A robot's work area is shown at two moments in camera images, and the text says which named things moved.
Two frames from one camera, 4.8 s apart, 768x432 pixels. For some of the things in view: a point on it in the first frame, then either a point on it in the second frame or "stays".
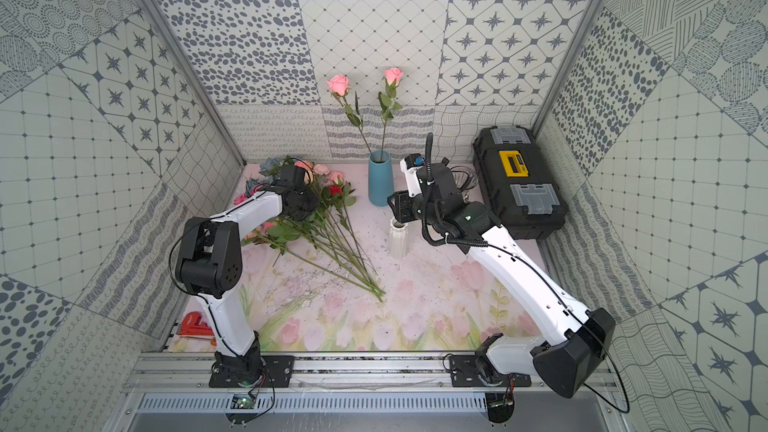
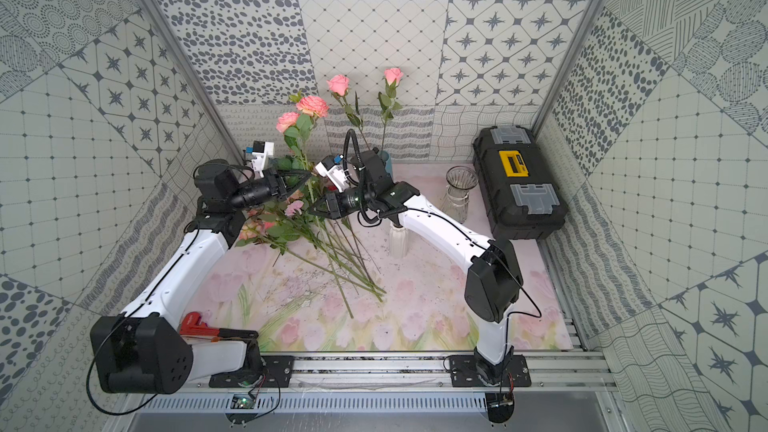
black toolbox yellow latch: (517, 181) stays
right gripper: (401, 207) to (333, 203)
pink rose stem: (388, 103) stays
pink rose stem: (338, 86) stays
